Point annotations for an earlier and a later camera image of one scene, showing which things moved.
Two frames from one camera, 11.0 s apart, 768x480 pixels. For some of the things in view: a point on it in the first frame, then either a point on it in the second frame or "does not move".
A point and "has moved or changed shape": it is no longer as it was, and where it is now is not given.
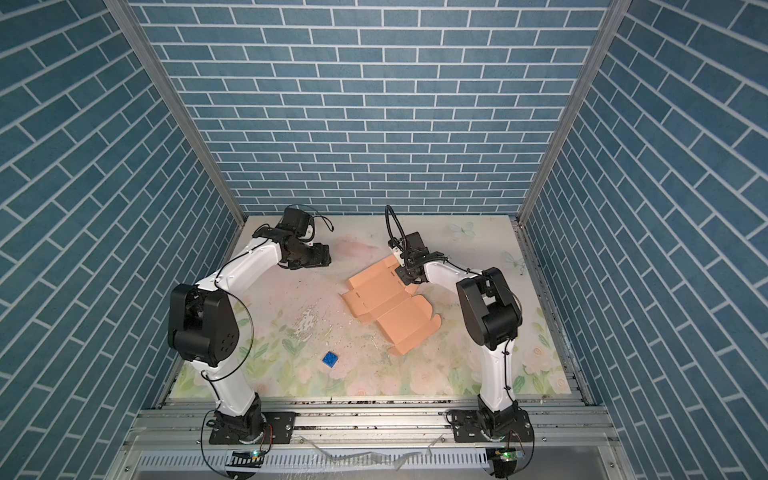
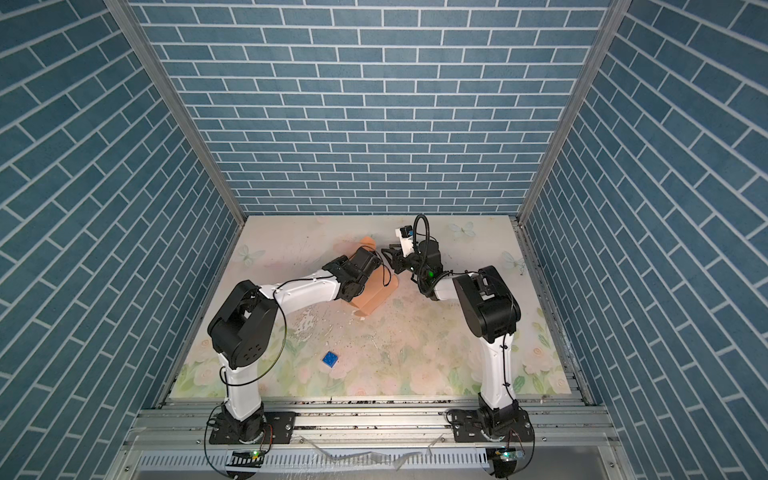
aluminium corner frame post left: x=177 y=103 does not move
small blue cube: x=330 y=359 does not move
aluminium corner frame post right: x=614 y=14 does not move
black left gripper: x=321 y=254 -> x=339 y=264
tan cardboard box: x=380 y=294 has moved or changed shape
